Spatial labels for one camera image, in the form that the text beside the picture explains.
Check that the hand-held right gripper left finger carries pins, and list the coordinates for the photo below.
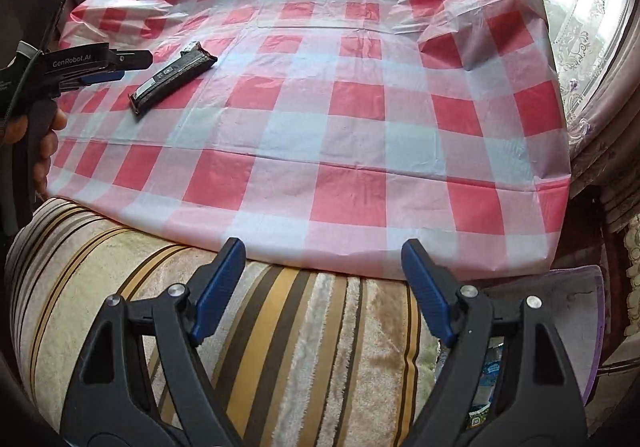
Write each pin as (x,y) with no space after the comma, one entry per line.
(220,287)

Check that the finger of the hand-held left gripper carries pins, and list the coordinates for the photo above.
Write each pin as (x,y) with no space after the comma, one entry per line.
(55,7)
(102,77)

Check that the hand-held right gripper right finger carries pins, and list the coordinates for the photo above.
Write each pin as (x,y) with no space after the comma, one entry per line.
(427,292)

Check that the long black cake packet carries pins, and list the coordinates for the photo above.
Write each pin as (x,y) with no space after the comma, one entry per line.
(170,77)

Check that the purple cardboard box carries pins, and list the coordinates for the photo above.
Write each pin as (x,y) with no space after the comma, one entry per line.
(565,297)

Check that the person's left hand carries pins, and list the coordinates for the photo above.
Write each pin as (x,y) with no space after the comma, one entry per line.
(50,152)

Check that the striped plush blanket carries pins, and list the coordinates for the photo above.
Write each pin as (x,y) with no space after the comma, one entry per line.
(310,352)

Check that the red white checked tablecloth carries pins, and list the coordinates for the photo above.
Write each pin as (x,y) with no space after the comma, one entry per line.
(350,127)

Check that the mauve embroidered curtain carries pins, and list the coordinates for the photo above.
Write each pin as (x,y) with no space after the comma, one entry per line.
(610,137)

